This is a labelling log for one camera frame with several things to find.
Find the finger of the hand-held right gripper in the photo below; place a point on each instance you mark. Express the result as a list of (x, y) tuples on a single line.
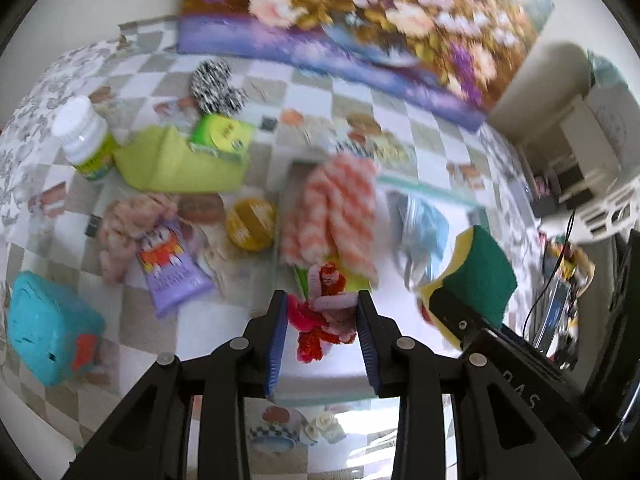
[(457, 322)]

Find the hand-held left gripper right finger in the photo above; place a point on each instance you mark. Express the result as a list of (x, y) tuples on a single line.
[(367, 345)]

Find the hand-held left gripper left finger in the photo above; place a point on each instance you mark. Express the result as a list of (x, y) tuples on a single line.
[(277, 345)]

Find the yellow green scouring sponge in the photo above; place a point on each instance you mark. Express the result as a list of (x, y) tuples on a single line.
[(480, 270)]

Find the blue face mask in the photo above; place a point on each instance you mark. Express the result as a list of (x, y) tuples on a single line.
[(420, 230)]

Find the pink white striped fluffy cloth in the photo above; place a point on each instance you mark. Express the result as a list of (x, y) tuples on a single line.
[(330, 210)]

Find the yellow-green microfiber cloth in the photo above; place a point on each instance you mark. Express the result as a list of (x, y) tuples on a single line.
[(165, 165)]

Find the green tissue packet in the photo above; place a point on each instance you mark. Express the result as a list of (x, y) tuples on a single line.
[(222, 135)]

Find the smartphone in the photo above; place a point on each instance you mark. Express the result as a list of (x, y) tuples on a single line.
[(550, 315)]

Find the yellow round tin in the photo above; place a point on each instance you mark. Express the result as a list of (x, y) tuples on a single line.
[(250, 225)]

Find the pile of small trinkets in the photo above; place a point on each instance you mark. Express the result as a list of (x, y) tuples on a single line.
[(570, 265)]

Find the purple cartoon print tube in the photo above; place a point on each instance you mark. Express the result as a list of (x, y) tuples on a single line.
[(170, 275)]

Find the checkered patterned tablecloth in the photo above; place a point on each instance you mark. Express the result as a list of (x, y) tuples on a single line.
[(125, 360)]

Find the pink fluffy scrunchie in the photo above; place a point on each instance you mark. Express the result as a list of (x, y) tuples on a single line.
[(120, 230)]

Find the white lattice furniture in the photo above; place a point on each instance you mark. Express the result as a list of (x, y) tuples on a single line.
[(610, 200)]

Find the teal plastic toy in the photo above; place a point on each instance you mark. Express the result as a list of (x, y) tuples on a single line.
[(45, 325)]

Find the leopard print scrunchie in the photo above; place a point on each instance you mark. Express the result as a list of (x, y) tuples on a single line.
[(215, 87)]

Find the white bottle with green label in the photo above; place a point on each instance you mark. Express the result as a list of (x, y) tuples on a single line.
[(82, 135)]

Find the teal container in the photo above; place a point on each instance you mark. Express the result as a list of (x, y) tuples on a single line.
[(607, 70)]

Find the floral painting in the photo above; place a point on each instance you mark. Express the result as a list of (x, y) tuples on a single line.
[(350, 20)]

